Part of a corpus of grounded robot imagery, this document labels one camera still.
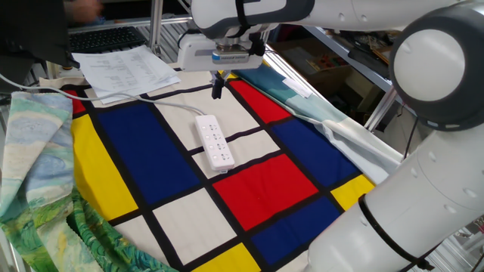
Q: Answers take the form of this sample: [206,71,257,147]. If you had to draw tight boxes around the white paper tag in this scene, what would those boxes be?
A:
[282,77,313,99]

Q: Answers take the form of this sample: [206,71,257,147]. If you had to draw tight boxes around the green painted landscape cloth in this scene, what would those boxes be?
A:
[0,91,178,272]

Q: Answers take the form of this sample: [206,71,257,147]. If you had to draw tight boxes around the bare person hand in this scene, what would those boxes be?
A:
[71,0,104,23]

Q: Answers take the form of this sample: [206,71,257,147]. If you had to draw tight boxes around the printed paper sheets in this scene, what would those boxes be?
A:
[71,44,182,105]

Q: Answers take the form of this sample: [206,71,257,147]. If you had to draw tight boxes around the slanted aluminium frame leg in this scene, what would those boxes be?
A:
[364,86,398,133]

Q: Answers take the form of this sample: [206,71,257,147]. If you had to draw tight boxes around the black monitor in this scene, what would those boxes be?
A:
[0,0,81,94]

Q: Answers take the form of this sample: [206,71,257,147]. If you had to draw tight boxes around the aluminium frame rail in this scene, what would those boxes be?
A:
[67,14,194,36]

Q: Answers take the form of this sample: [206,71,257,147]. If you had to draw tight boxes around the upright aluminium frame post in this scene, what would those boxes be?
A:
[148,0,165,57]

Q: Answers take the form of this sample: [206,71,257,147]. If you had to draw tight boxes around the colour-block Mondrian tablecloth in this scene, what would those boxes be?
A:
[39,66,377,272]

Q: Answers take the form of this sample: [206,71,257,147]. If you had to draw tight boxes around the brown cardboard box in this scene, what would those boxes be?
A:
[270,36,366,114]

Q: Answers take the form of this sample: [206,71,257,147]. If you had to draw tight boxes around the white four-socket power strip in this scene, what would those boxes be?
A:
[194,114,236,174]

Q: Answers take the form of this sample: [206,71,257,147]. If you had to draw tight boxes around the teal and white cloth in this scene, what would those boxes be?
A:
[226,60,404,186]

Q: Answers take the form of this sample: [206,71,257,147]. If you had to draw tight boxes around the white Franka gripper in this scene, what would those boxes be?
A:
[176,29,265,100]

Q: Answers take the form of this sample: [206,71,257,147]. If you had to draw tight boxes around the metal gripper mount bracket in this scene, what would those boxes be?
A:
[210,44,251,64]

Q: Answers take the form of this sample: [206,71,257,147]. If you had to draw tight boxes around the grey power strip cable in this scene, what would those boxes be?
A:
[0,73,207,116]

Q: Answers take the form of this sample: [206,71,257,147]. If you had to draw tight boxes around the black keyboard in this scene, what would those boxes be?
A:
[68,25,147,54]

